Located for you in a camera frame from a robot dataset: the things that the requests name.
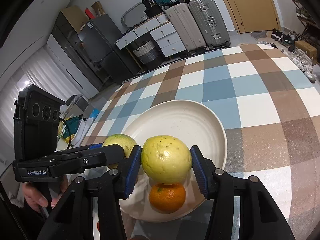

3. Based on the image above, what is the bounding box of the green yellow guava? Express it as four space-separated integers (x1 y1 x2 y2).
102 134 137 169

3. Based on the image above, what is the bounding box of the yellow speckled guava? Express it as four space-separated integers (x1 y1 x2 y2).
141 135 192 185

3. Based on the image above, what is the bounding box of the orange tangerine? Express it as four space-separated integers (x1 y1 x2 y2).
149 183 186 213

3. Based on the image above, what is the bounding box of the person left hand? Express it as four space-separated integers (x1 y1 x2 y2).
22 175 68 212

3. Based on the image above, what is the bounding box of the cream round plate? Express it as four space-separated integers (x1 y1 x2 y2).
120 100 227 222

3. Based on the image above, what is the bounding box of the dark refrigerator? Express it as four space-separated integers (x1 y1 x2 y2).
78 15 140 83

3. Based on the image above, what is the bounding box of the checkered tablecloth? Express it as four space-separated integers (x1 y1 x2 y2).
84 44 319 239

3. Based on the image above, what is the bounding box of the white curtain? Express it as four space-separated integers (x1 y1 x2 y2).
0 45 83 140

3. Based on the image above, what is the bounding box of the woven laundry basket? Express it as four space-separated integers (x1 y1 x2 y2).
133 41 164 70

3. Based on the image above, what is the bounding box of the white drawer desk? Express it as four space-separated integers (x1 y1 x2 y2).
116 13 186 58

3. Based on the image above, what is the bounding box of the silver grey suitcase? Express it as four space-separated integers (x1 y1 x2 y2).
188 0 231 49

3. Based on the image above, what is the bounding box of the beige suitcase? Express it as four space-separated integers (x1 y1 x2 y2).
165 3 206 51

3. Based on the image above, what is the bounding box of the cardboard box on floor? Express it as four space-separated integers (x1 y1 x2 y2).
295 41 317 60

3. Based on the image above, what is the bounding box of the wooden door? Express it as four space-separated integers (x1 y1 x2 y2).
223 0 280 34

